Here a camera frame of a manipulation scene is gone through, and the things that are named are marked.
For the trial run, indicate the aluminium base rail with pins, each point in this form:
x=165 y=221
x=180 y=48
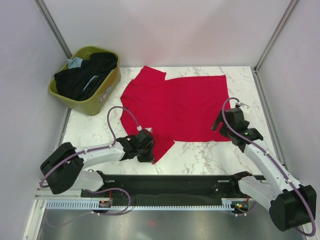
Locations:
x=46 y=194

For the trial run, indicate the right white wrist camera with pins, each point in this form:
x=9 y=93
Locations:
x=240 y=104

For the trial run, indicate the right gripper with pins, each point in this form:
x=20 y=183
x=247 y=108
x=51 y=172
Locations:
x=218 y=119

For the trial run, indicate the aluminium frame post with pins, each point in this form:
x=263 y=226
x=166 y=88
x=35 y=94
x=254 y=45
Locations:
x=276 y=33
x=44 y=10

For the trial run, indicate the light blue t shirt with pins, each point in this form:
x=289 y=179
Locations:
x=76 y=62

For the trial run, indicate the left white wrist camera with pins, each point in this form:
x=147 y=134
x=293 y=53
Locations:
x=149 y=129

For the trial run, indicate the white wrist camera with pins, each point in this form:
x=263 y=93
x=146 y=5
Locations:
x=149 y=129
x=240 y=104

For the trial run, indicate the right aluminium frame post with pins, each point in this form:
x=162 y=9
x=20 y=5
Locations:
x=276 y=33

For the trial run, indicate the left aluminium frame post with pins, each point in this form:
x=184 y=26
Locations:
x=44 y=10

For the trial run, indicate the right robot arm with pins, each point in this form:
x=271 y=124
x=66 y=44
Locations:
x=289 y=203

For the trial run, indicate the black t shirt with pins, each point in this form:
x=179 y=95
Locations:
x=80 y=83

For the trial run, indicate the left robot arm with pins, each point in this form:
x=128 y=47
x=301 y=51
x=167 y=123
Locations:
x=65 y=168

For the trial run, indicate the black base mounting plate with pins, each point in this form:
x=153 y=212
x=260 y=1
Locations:
x=174 y=190

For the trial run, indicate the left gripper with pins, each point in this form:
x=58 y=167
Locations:
x=149 y=157

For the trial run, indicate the red t shirt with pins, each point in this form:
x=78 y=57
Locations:
x=181 y=109

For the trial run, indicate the white slotted cable duct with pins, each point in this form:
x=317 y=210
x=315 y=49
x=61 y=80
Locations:
x=94 y=204

